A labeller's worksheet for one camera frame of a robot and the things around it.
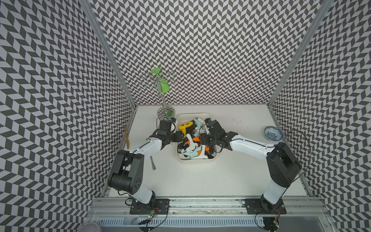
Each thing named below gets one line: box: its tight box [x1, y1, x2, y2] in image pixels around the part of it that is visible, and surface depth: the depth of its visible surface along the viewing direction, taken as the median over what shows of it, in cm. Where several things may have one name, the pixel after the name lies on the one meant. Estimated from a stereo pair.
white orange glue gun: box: [191, 145, 209, 160], surface depth 88 cm
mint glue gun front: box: [181, 145, 202, 160], surface depth 89 cm
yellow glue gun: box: [178, 121, 194, 139], surface depth 101 cm
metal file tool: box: [149, 155, 157, 171], surface depth 88 cm
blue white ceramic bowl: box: [263, 125, 284, 142], surface depth 100 cm
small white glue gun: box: [185, 133, 199, 153], surface depth 92 cm
